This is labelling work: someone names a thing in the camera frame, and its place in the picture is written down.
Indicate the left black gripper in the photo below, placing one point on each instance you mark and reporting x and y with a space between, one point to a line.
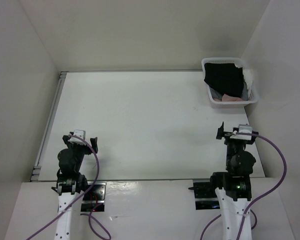
71 145

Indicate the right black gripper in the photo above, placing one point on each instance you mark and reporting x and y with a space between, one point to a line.
220 133

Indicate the black pleated skirt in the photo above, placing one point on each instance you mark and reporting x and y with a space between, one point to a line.
224 78

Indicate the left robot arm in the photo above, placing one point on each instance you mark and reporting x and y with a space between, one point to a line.
71 184

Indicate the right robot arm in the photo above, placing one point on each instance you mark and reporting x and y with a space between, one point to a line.
233 187

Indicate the pink cloth in basket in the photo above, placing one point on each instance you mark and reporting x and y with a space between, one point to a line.
227 98

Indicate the white plastic basket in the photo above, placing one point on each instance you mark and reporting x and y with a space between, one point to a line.
254 95

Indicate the grey skirt in basket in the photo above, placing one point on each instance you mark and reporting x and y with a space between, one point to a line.
244 95

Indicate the white cloth in basket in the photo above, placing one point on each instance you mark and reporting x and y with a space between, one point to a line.
247 76

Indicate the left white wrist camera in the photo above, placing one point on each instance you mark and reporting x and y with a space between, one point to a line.
77 137

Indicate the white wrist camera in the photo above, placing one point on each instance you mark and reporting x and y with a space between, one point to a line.
243 129
77 137

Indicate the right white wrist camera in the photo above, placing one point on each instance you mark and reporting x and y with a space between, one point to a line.
243 129

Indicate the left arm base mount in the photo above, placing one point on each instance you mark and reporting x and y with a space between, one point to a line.
94 200

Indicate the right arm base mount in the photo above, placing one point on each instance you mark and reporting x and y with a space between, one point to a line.
204 197

